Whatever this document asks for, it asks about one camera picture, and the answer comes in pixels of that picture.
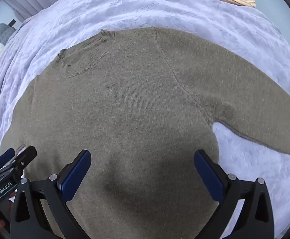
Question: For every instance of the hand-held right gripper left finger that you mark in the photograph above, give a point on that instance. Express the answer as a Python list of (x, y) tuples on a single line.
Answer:
[(76, 176)]

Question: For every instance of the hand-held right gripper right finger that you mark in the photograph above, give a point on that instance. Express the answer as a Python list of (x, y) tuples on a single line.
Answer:
[(209, 176)]

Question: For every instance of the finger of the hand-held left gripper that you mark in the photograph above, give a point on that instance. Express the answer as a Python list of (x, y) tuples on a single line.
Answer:
[(25, 155), (5, 155)]

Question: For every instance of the olive knit sweater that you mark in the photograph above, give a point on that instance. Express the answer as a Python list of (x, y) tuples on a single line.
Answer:
[(135, 119)]

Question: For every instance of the pale curtain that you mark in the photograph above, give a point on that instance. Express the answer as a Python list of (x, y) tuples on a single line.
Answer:
[(25, 3)]

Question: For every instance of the lavender textured blanket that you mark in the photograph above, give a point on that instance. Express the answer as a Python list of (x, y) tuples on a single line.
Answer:
[(184, 12)]

